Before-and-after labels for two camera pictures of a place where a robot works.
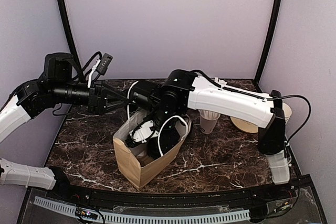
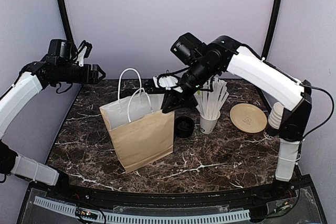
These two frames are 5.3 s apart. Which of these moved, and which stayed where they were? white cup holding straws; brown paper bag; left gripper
Moved: left gripper; brown paper bag
Stayed: white cup holding straws
